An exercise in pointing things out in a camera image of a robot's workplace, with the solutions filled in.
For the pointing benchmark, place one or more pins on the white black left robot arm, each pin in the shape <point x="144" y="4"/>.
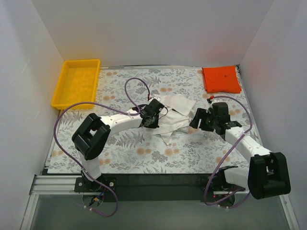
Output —
<point x="91" y="136"/>

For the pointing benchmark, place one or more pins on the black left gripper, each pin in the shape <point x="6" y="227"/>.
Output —
<point x="157" y="111"/>

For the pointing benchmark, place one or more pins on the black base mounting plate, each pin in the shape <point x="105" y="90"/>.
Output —
<point x="145" y="187"/>

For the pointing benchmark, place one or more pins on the yellow plastic tray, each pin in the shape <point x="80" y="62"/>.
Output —
<point x="77" y="82"/>

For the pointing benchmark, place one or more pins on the folded orange t-shirt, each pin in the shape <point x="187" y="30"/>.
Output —
<point x="221" y="79"/>

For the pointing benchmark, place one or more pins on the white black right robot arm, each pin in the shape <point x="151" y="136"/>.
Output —
<point x="267" y="175"/>

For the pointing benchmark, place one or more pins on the aluminium frame rail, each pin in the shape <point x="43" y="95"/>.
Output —
<point x="53" y="205"/>

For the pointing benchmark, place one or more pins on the white t-shirt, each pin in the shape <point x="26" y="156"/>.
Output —
<point x="175" y="116"/>

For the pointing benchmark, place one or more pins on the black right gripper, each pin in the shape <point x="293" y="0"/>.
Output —
<point x="205" y="120"/>

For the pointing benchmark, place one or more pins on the floral patterned table mat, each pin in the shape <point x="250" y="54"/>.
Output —
<point x="135" y="151"/>

